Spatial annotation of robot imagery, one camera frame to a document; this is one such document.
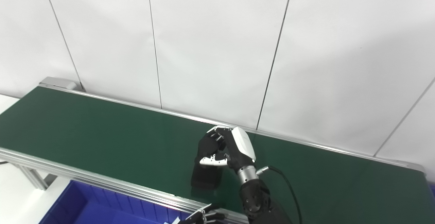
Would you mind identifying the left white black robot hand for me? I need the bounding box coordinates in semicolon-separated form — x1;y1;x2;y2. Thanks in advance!
178;204;226;224

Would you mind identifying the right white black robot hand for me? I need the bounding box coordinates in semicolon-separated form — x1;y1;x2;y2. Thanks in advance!
199;126;257;175

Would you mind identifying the black cylinder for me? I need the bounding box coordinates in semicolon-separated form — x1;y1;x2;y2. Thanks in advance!
191;132;226;189

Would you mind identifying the aluminium conveyor leg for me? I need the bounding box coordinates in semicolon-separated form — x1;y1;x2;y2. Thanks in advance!
14;165;56;190

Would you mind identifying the grey conveyor end cover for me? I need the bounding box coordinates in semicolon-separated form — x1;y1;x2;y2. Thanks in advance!
39;77;84;91

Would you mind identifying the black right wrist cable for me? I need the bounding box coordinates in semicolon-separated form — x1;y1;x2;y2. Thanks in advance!
257;166;303;224

